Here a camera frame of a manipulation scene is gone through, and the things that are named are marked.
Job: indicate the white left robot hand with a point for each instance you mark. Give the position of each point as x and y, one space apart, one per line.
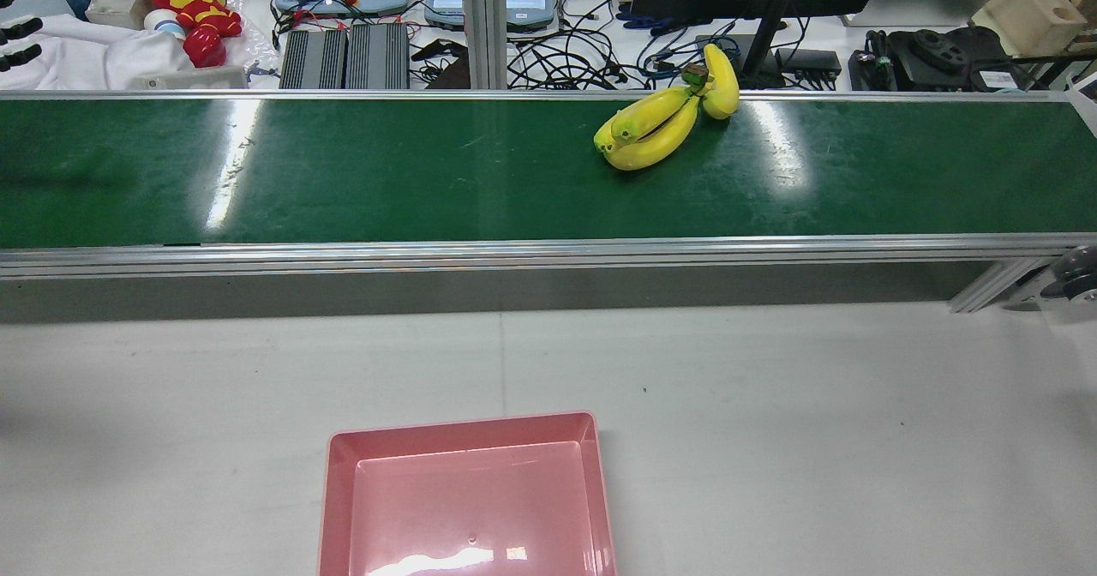
17 27

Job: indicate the yellow banana bunch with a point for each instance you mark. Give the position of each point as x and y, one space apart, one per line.
651 143

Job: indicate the pink plastic basket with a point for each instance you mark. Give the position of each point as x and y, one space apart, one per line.
467 507

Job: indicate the white cloth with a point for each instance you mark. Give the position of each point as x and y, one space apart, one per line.
77 57

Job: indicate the white round cup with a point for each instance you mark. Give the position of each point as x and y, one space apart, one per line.
161 23

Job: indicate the red yellow plush toy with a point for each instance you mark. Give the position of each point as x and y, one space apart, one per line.
193 2

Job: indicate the silver flat box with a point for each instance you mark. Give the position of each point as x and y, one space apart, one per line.
188 77

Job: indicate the black ribbed box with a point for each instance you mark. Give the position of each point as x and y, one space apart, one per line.
377 57
313 60

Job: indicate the green conveyor belt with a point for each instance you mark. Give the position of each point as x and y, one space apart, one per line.
428 182

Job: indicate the black adapter box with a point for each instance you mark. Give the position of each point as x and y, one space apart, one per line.
810 62

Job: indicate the black machine part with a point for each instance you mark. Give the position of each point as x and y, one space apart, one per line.
934 57

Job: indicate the wooden box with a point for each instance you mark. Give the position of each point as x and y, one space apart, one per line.
1028 10

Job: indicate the grey caster wheel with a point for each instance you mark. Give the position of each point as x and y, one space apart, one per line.
1076 276

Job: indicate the aluminium profile post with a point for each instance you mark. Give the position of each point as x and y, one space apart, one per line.
484 19

